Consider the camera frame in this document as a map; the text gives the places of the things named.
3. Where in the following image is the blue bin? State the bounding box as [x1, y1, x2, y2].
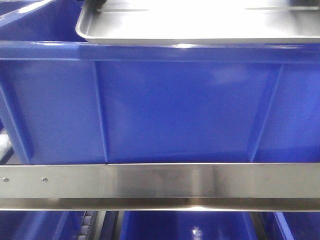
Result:
[261, 212, 320, 240]
[119, 211, 257, 240]
[0, 211, 84, 240]

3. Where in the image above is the lower centre blue bin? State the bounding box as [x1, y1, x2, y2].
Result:
[119, 211, 257, 240]

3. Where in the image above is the lower left blue bin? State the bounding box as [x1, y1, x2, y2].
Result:
[0, 211, 84, 240]

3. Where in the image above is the silver metal tray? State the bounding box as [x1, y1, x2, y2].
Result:
[75, 0, 320, 45]

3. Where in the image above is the blue box upper left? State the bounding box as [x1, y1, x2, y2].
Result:
[0, 0, 52, 19]

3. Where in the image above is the lower front roller track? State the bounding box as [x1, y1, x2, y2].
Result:
[77, 211, 98, 240]

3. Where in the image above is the lower right blue bin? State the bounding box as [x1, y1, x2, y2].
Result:
[261, 212, 320, 240]

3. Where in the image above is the large blue plastic box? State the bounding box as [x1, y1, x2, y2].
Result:
[0, 0, 320, 165]

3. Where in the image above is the steel front rack beam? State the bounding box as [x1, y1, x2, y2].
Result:
[0, 163, 320, 212]

